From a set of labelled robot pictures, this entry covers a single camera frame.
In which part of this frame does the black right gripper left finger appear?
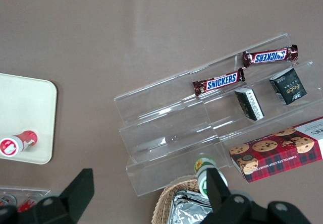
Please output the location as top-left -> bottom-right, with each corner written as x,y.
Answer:
31,168 -> 95,224

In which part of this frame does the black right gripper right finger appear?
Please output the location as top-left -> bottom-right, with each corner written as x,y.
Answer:
201,168 -> 268,224

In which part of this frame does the woven wicker basket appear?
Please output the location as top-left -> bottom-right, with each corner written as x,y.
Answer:
151,175 -> 202,224

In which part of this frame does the cream plastic tray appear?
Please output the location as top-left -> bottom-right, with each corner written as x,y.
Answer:
0,73 -> 58,165

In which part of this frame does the green bottle with sunflower lid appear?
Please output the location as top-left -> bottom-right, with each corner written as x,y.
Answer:
193,157 -> 229,200

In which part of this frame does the silver foil snack packet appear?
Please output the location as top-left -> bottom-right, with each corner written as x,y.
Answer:
167,190 -> 215,224

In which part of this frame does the red plaid cookie box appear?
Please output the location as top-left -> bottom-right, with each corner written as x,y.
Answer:
228,117 -> 323,184

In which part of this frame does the red yogurt drink bottle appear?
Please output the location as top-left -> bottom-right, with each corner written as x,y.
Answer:
0,130 -> 38,158

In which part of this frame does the clear acrylic stepped riser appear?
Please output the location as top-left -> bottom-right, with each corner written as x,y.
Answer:
113,70 -> 227,197
188,33 -> 323,170

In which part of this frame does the black box with white label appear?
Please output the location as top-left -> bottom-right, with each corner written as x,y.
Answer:
234,87 -> 265,121

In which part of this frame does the Snickers chocolate bar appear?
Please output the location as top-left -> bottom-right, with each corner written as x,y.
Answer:
242,44 -> 299,69
192,68 -> 246,96

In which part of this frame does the black box with gold print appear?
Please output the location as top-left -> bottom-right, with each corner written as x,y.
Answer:
268,67 -> 308,105

